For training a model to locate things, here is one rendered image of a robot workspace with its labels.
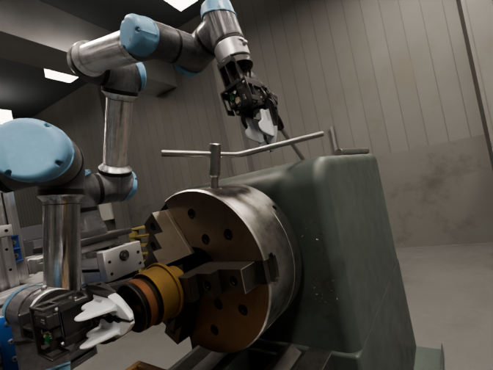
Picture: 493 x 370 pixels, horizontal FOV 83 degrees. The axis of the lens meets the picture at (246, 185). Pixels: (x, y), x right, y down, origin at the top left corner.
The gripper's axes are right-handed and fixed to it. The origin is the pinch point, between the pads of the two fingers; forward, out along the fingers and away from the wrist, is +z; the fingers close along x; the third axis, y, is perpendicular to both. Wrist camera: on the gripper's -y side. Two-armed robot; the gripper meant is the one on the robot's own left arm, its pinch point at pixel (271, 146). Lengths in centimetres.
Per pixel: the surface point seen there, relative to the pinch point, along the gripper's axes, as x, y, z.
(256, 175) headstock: -5.9, 0.6, 4.8
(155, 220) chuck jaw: -16.7, 22.4, 8.0
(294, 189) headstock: 3.1, 2.9, 11.0
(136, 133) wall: -469, -327, -243
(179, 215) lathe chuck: -14.6, 18.4, 8.4
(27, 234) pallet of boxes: -678, -154, -106
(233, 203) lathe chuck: -1.8, 17.2, 10.2
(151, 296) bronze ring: -10.5, 31.4, 19.3
